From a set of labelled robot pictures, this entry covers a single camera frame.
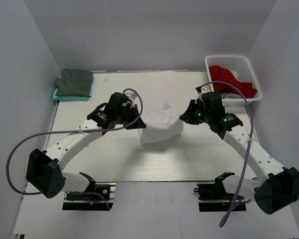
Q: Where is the folded teal t shirt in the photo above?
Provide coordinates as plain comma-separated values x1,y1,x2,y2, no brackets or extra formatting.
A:
52,76,95,102

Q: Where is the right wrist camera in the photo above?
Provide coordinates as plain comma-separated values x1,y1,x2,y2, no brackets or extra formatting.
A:
196,87,225,113

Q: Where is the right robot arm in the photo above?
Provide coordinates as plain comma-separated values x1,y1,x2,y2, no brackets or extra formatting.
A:
180,100,299,215

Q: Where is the white t shirt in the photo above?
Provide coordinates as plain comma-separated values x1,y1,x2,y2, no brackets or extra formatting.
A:
138,104,183,145

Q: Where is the folded olive green t shirt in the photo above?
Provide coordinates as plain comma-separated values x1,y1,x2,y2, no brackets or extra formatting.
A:
55,68,93,97

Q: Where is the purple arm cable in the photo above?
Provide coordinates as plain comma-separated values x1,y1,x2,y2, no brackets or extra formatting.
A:
195,81,254,228
6,88,143,196

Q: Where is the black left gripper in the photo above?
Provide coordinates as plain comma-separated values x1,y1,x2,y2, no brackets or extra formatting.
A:
116,104,146,130

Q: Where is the red t shirt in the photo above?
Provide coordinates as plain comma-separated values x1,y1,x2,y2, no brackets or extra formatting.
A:
209,66,258,99

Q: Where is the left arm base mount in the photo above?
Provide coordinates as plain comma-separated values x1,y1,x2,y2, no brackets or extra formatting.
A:
62,182,116,211

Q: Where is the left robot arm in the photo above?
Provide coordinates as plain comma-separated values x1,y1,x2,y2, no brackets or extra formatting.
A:
26,102,146,199

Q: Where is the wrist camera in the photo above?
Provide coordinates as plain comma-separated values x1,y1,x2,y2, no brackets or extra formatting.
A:
196,87,225,113
106,92,136,112

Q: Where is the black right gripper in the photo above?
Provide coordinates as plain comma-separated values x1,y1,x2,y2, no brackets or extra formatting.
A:
180,100,212,125

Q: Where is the grey t shirt in basket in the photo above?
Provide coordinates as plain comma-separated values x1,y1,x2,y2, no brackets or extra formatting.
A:
220,92,243,99

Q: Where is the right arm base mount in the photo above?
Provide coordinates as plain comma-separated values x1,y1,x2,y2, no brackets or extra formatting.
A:
193,183,234,212

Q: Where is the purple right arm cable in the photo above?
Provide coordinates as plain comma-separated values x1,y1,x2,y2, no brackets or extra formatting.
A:
195,81,254,228

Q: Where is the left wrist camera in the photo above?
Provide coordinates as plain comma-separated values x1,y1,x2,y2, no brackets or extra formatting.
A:
106,92,136,112

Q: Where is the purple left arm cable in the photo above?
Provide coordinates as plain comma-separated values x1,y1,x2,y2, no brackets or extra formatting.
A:
6,88,143,196

